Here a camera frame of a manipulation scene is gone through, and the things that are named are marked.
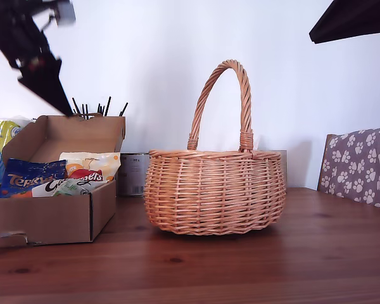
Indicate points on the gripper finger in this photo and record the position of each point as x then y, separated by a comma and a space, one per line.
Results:
50, 85

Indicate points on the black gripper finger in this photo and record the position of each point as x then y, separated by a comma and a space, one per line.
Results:
358, 19

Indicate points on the white orange Maltesers bag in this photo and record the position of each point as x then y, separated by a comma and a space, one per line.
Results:
92, 163

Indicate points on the blue Terry's egg bag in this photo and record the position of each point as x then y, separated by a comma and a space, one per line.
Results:
28, 179

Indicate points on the white green Galaxy egg bag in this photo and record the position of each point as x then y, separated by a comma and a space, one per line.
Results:
66, 188

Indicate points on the open brown cardboard box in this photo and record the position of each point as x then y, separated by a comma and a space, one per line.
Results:
57, 218

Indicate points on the metal tin can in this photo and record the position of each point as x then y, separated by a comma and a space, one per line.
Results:
131, 174

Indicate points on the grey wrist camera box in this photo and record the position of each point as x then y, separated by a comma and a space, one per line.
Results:
66, 11

